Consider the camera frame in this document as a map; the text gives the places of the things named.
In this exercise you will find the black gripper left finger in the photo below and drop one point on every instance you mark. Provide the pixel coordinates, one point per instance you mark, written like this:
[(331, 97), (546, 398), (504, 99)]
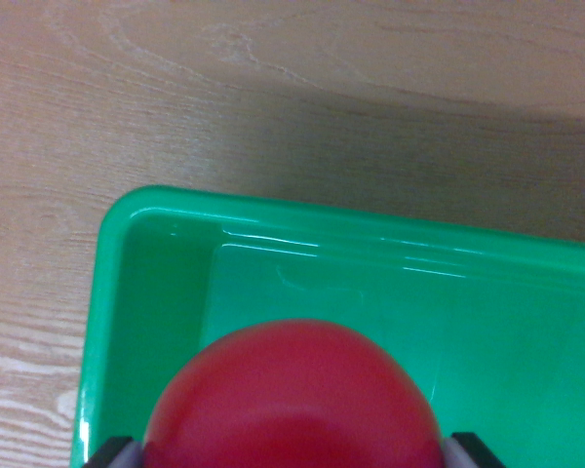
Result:
[(114, 453)]

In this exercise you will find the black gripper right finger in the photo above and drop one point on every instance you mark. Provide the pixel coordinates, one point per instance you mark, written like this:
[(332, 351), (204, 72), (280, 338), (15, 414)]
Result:
[(470, 453)]

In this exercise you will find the red toy apple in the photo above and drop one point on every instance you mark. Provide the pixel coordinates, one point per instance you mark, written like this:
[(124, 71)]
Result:
[(292, 400)]

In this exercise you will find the green plastic bin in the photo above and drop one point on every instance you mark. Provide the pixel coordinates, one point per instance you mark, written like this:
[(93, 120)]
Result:
[(492, 317)]

